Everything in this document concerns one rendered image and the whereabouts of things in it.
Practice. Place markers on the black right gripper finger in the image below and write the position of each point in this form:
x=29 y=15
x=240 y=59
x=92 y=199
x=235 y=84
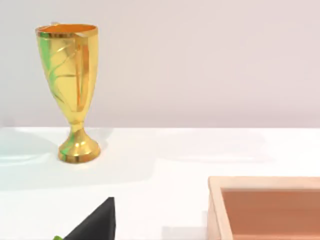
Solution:
x=100 y=222

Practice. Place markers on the small green thing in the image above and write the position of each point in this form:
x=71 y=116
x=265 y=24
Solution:
x=57 y=238

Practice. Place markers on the gold trophy cup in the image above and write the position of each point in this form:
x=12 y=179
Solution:
x=68 y=75

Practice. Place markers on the shallow salmon-coloured box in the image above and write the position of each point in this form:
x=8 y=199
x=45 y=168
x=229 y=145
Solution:
x=270 y=212

